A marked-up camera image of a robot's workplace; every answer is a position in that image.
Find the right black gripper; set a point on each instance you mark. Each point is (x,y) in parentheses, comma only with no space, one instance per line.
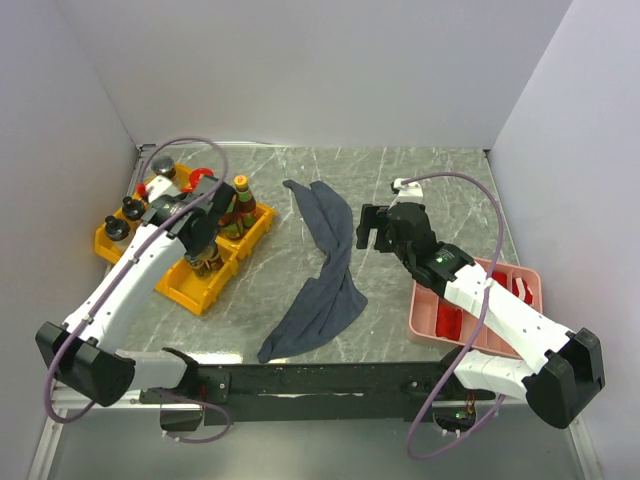
(373,217)

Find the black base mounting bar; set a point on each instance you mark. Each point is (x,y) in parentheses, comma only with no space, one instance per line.
(298,392)

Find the small black pepper bottle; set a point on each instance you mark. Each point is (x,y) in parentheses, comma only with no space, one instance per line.
(199,267)
(214,261)

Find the red packet in tray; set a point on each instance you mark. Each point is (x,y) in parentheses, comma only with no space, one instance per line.
(448,322)

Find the red label sauce bottle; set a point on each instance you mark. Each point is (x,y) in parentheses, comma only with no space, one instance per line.
(231,225)

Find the red lid sauce jar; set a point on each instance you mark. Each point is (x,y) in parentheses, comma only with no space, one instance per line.
(198,174)

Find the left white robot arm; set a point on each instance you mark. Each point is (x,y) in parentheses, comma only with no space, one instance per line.
(144,269)

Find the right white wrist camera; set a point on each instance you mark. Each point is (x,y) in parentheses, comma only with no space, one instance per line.
(406,192)

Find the red white packet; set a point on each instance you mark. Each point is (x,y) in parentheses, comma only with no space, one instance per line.
(521,289)

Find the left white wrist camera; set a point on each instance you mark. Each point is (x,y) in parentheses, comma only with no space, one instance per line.
(153,189)

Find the dark blue cloth towel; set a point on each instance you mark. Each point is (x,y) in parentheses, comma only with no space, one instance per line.
(328,304)

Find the black lid spice jar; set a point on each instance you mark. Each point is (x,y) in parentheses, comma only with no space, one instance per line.
(164,166)

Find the black cap salt grinder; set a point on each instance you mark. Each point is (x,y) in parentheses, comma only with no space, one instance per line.
(133,209)

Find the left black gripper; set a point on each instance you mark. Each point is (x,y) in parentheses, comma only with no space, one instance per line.
(195,250)

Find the yellow compartment bin tray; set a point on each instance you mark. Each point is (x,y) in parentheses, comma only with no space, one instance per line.
(180,283)

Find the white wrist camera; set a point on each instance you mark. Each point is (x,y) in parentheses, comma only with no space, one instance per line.
(406,192)
(153,189)

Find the green label sauce bottle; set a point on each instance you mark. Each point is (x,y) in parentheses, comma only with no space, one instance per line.
(246,203)

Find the pink compartment tray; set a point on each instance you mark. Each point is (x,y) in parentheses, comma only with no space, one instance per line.
(424,305)

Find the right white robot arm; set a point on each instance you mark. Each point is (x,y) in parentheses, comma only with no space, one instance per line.
(558,372)

